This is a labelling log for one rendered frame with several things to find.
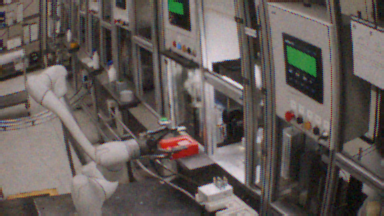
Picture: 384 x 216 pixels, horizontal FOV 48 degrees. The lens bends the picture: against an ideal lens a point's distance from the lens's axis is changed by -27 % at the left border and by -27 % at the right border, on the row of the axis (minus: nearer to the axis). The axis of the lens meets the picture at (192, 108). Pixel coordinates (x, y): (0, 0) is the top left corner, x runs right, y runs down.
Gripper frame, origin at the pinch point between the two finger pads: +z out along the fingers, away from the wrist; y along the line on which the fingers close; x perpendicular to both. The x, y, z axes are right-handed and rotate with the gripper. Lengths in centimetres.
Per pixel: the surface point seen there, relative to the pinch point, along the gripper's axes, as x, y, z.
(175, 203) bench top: 17.3, -44.4, 0.7
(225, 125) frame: 29.5, -12.5, 36.8
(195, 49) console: 23.2, 31.7, 20.4
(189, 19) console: 26, 47, 20
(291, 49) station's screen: -65, 53, 18
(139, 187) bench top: 44, -44, -10
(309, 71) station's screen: -77, 48, 18
